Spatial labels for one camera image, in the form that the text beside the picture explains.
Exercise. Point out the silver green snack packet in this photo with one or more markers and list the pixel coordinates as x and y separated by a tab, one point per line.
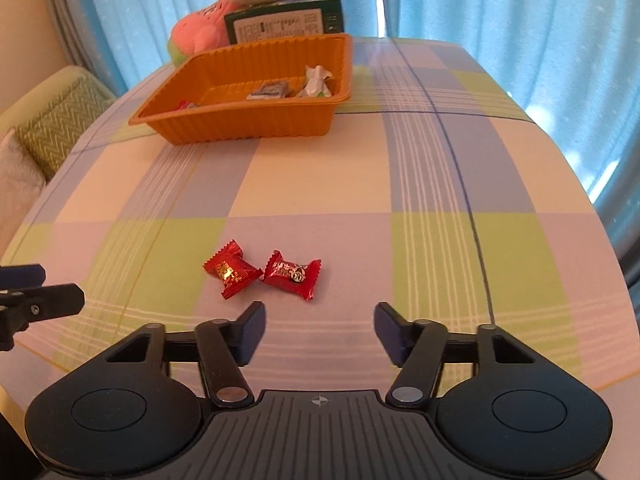
312	85

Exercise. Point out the pink plush toy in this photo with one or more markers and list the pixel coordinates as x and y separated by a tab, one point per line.
195	35

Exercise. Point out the green zigzag pillow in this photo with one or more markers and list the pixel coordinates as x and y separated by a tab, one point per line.
60	125

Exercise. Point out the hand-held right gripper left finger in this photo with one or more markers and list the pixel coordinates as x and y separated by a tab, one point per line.
250	332

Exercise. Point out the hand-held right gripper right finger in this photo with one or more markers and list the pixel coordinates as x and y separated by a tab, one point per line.
390	332

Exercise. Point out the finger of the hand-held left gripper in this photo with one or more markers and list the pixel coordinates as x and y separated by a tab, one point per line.
50	300
22	276

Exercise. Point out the red candy white print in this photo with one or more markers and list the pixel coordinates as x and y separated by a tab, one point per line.
290	272

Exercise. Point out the red candy gold print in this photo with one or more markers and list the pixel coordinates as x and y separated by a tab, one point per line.
230	270

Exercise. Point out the dark green box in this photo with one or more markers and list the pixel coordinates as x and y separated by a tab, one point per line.
280	22

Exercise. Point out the grey snack packet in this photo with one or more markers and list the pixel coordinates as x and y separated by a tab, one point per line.
267	90

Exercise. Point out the orange plastic tray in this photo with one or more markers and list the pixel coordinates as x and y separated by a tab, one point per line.
240	125

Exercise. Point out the white pillow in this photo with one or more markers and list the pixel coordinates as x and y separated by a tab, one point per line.
17	185

